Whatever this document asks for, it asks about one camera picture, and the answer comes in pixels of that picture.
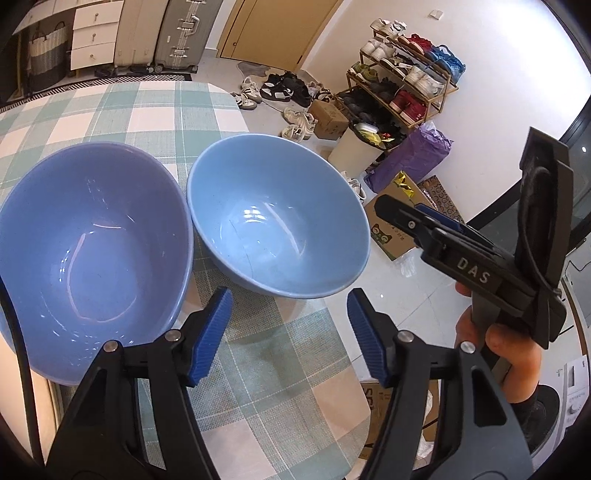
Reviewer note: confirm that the white washing machine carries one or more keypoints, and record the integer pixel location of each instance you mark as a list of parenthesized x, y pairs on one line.
[(575, 401)]

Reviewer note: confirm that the printed cardboard box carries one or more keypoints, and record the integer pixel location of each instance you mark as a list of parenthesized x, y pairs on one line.
[(392, 230)]

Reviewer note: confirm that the labelled cardboard box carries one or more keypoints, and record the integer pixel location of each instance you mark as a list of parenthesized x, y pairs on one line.
[(376, 401)]

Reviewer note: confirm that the silver suitcase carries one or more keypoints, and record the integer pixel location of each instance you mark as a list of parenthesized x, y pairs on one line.
[(184, 32)]

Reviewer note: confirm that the purple bag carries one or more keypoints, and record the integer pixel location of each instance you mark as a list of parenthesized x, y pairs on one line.
[(411, 157)]

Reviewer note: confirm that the single white sneaker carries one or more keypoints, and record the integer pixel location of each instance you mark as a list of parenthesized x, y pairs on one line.
[(354, 187)]

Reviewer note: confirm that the person's right hand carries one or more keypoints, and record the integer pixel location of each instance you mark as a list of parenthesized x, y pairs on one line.
[(517, 364)]

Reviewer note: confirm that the light blue bowl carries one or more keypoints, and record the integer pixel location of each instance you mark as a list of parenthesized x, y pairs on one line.
[(277, 217)]

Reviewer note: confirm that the tan wooden door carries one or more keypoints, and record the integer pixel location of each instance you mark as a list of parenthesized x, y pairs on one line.
[(277, 27)]

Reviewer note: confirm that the grey floor mat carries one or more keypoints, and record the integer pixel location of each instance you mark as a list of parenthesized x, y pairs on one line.
[(253, 68)]

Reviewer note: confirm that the metal shoe rack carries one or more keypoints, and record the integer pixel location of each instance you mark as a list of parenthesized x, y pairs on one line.
[(444, 99)]

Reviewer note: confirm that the scattered pile of shoes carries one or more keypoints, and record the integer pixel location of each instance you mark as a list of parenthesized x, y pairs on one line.
[(277, 90)]

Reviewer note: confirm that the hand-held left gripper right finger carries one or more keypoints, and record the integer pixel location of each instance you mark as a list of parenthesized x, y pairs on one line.
[(369, 341)]

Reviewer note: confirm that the grey white woven basket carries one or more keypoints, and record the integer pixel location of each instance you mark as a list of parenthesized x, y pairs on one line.
[(46, 55)]

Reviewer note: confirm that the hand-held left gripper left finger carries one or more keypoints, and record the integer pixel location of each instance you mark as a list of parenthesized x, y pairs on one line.
[(210, 341)]

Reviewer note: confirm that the white light switch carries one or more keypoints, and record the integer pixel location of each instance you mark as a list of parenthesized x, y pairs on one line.
[(436, 14)]

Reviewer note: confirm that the white trash bin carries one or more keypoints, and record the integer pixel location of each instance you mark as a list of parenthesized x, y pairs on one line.
[(351, 150)]

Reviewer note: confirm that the white drawer unit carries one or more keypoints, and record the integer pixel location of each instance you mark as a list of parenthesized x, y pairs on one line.
[(94, 37)]

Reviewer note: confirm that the white suitcase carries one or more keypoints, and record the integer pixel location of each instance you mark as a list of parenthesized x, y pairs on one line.
[(138, 32)]

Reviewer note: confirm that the brown cardboard box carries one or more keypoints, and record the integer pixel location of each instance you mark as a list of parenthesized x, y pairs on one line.
[(328, 120)]

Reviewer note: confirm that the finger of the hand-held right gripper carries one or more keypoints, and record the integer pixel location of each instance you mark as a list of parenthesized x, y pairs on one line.
[(443, 218), (399, 214)]

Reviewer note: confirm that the teal checked tablecloth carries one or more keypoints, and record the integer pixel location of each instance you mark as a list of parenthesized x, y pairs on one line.
[(277, 369)]

